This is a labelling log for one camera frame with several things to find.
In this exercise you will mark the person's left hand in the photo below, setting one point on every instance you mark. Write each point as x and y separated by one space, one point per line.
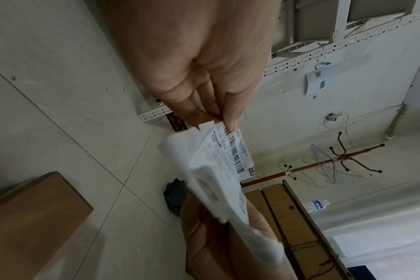
210 41

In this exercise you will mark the person's right hand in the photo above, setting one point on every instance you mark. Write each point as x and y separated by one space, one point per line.
213 246

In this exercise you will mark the bundle of white label papers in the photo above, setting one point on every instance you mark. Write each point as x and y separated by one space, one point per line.
213 169

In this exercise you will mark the black bag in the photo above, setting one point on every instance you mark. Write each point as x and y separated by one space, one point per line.
175 197

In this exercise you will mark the brown wooden desk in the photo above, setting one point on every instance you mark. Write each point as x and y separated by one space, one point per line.
293 227

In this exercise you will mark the brown patterned lattice panel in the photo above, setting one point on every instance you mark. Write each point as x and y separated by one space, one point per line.
178 123

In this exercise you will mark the clear plastic water bottle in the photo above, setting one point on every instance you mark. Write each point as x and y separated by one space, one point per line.
317 205

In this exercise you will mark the white paper sheet with codes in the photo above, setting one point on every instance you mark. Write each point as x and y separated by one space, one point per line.
321 79

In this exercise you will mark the white perforated metal shelf rack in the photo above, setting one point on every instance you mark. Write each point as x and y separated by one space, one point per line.
334 30

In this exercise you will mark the brown coat rack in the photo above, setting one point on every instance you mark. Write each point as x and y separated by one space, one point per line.
320 164

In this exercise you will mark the blue flat object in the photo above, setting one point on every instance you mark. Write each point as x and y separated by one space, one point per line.
364 273

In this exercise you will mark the white plastic sheet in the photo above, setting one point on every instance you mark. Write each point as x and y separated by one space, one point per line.
379 235

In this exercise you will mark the brown cardboard box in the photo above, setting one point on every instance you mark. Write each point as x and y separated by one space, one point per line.
30 227

